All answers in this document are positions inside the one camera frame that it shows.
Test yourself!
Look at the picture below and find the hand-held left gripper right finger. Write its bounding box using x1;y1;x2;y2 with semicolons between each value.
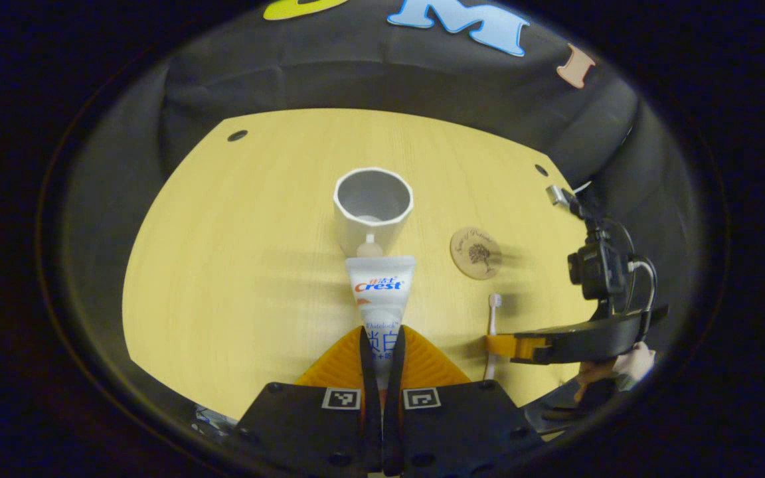
382;325;546;476

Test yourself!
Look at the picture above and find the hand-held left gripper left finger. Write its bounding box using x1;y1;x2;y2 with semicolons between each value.
235;325;383;475

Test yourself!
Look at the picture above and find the white toothbrush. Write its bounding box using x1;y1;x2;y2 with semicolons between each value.
483;293;504;382

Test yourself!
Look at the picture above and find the round wooden coaster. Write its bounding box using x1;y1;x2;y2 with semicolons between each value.
450;227;503;280

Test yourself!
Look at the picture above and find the white toothpaste tube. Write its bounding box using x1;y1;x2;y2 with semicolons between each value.
345;256;418;389

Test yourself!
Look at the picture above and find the white cup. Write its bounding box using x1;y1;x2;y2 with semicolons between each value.
333;168;415;261

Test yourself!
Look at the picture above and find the black backdrop cloth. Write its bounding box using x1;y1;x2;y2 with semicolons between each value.
57;0;709;426

